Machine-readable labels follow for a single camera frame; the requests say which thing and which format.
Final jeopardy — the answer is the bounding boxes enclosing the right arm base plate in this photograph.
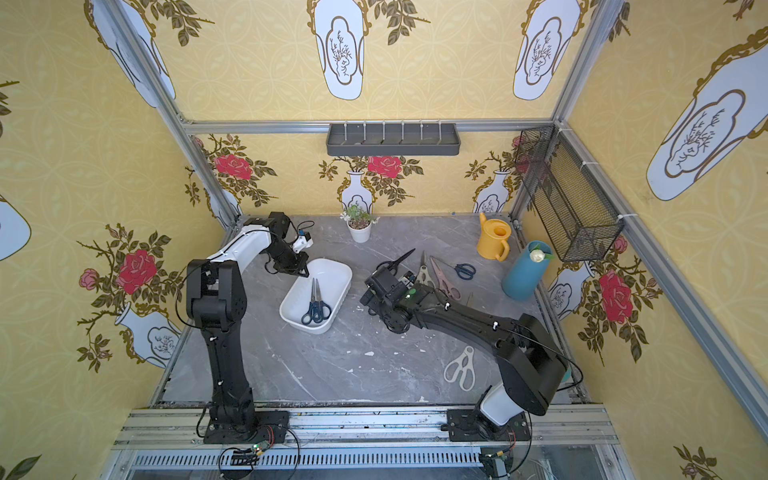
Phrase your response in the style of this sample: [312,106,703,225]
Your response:
[441,409,531,442]

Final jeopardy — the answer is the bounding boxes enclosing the small potted plant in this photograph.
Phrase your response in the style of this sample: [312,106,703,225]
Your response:
[340,204,379,243]

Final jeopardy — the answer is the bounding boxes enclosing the white kitchen shears front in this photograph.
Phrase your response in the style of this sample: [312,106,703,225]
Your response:
[443,346,476,392]

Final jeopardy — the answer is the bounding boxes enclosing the aluminium front rail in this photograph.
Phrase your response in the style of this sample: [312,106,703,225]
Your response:
[101,404,632,479]

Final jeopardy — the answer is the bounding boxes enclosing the cream kitchen shears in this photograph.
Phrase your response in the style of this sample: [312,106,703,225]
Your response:
[416,251,435,287]

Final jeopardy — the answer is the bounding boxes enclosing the black wire mesh basket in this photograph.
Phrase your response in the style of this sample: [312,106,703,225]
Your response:
[514,126,624,262]

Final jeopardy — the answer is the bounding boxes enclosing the white plastic storage box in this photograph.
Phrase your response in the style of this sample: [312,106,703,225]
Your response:
[279,258,353,335]

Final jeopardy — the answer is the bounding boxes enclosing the small blue thin scissors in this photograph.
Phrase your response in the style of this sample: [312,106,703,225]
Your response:
[434,257,477,281]

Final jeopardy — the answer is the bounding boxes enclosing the large black scissors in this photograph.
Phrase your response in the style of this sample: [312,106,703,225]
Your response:
[376,248,415,274]

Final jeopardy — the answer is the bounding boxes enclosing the teal bottle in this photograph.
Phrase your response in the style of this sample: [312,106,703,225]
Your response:
[502,241,553,301]

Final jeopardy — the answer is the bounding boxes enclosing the yellow watering can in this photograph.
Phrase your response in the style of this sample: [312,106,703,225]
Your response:
[476,212,512,262]

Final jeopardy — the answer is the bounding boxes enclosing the dark blue handled scissors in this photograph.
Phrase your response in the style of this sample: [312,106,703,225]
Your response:
[306,278,332,324]

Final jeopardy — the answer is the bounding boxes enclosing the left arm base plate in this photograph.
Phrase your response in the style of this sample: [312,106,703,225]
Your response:
[203,410,290,445]

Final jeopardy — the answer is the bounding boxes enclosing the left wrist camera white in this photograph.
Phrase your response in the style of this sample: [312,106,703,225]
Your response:
[291,230,313,254]

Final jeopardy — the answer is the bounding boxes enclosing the pink handled scissors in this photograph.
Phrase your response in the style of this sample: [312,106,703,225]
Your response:
[429,256,461,300]

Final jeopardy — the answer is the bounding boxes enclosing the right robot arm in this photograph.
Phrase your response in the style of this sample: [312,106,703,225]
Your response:
[360,266,568,427]

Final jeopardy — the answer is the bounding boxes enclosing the grey wall shelf rack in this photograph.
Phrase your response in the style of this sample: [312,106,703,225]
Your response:
[326,121,461,157]

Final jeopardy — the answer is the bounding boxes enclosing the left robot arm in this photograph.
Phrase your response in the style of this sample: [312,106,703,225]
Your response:
[184,212,309,444]

